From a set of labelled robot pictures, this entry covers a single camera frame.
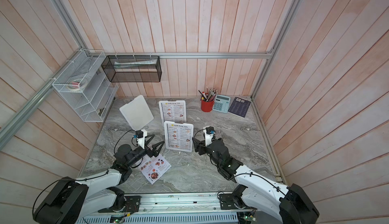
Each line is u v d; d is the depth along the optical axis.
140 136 0.70
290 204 0.41
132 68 1.04
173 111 0.95
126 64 0.88
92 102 0.78
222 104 1.14
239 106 1.14
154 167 0.86
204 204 0.73
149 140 0.82
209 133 0.67
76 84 0.74
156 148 0.73
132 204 0.73
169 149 0.92
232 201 0.66
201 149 0.70
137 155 0.72
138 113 1.03
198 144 0.70
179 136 0.85
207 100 1.04
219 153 0.59
